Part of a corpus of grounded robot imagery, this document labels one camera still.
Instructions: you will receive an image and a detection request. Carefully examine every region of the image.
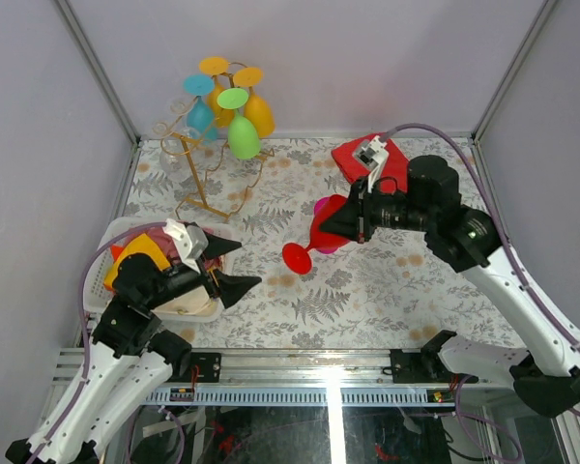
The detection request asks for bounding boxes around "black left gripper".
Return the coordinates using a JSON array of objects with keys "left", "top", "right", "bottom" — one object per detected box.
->
[{"left": 148, "top": 232, "right": 265, "bottom": 311}]

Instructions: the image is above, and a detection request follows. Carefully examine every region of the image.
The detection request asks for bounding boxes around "orange plastic wine glass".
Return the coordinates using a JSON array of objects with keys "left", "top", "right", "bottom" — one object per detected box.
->
[
  {"left": 199, "top": 56, "right": 234, "bottom": 128},
  {"left": 233, "top": 67, "right": 276, "bottom": 138}
]

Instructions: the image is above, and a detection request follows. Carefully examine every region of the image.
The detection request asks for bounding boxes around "red plastic wine glass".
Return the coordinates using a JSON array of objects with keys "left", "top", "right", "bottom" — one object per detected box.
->
[{"left": 282, "top": 194, "right": 349, "bottom": 275}]

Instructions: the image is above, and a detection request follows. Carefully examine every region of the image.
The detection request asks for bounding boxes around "grey cable duct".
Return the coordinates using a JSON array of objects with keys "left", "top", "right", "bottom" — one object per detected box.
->
[{"left": 142, "top": 386, "right": 454, "bottom": 408}]

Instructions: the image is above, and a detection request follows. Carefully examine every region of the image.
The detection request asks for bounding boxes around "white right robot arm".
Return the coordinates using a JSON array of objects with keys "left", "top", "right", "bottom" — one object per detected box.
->
[{"left": 321, "top": 155, "right": 580, "bottom": 418}]

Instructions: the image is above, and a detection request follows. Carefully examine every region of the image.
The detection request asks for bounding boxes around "clear wine glass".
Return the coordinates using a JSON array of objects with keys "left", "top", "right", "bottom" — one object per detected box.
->
[{"left": 153, "top": 95, "right": 197, "bottom": 184}]

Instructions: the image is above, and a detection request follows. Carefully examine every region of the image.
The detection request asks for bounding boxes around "front orange plastic wine glass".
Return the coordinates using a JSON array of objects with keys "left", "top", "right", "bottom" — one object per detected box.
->
[{"left": 233, "top": 67, "right": 276, "bottom": 138}]

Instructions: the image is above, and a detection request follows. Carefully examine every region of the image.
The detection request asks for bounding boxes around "green plastic wine glass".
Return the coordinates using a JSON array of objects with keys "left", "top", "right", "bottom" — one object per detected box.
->
[{"left": 217, "top": 87, "right": 261, "bottom": 160}]

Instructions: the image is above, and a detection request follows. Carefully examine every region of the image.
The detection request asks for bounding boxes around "white plastic basket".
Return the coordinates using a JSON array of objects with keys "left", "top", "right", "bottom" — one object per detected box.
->
[{"left": 83, "top": 217, "right": 238, "bottom": 323}]

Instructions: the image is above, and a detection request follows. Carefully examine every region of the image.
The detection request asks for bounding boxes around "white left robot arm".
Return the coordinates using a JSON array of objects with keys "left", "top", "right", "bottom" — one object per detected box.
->
[{"left": 5, "top": 218, "right": 262, "bottom": 463}]

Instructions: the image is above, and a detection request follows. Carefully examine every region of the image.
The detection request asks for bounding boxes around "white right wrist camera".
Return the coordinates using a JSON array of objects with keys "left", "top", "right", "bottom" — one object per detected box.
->
[{"left": 353, "top": 135, "right": 389, "bottom": 193}]

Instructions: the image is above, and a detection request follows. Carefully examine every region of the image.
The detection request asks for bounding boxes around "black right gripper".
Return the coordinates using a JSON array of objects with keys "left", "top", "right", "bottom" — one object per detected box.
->
[{"left": 318, "top": 174, "right": 434, "bottom": 244}]

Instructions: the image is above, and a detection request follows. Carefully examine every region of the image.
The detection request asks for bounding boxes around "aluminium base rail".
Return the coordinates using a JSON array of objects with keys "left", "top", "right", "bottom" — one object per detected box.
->
[{"left": 52, "top": 348, "right": 574, "bottom": 386}]

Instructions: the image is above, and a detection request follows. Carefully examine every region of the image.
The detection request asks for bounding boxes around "rear orange plastic wine glass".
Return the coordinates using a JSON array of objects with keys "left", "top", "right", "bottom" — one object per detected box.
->
[{"left": 199, "top": 56, "right": 234, "bottom": 128}]

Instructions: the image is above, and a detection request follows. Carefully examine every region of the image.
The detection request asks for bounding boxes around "teal plastic wine glass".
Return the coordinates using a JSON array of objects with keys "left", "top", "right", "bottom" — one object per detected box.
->
[{"left": 183, "top": 73, "right": 218, "bottom": 142}]

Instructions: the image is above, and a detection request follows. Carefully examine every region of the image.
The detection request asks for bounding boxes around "gold wire wine glass rack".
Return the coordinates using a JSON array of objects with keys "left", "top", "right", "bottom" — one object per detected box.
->
[{"left": 175, "top": 60, "right": 276, "bottom": 221}]

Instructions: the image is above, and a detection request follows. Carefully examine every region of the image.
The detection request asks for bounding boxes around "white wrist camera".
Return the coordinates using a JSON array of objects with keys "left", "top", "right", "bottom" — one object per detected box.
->
[
  {"left": 162, "top": 218, "right": 209, "bottom": 274},
  {"left": 353, "top": 135, "right": 389, "bottom": 193}
]

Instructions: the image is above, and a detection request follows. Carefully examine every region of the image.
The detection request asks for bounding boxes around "cream cloth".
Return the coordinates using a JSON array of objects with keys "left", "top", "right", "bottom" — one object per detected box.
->
[{"left": 154, "top": 287, "right": 218, "bottom": 317}]

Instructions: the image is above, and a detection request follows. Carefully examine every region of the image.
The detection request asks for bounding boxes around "magenta plastic wine glass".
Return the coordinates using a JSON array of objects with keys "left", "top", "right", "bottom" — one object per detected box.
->
[{"left": 309, "top": 194, "right": 349, "bottom": 254}]

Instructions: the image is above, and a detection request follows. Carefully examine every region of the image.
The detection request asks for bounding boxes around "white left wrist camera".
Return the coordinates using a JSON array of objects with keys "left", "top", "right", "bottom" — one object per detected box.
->
[{"left": 162, "top": 218, "right": 209, "bottom": 274}]

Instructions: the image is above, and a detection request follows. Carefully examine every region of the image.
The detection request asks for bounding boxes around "yellow cloth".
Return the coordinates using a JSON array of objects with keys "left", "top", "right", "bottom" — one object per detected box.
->
[{"left": 103, "top": 234, "right": 173, "bottom": 291}]

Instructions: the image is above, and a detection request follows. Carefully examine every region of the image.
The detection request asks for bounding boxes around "red folded cloth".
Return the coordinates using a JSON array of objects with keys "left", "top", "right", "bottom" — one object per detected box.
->
[{"left": 332, "top": 133, "right": 409, "bottom": 193}]

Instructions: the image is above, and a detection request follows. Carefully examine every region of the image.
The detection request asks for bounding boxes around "pink crumpled cloth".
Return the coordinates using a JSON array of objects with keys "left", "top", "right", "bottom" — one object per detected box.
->
[{"left": 145, "top": 227, "right": 225, "bottom": 271}]

